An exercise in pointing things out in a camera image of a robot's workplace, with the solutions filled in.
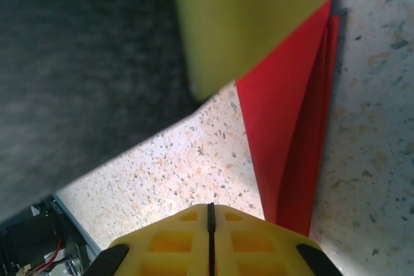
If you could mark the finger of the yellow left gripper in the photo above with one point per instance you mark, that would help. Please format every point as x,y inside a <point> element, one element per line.
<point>242,14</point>

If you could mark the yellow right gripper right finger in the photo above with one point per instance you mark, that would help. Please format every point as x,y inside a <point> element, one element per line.
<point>255,247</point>

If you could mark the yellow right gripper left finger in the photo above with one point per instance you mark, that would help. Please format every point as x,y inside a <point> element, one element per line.
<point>168,247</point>

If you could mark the red cloth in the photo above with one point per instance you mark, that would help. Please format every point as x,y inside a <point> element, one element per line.
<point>291,127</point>

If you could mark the aluminium frame beam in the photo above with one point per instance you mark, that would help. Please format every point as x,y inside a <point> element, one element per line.
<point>76,224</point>

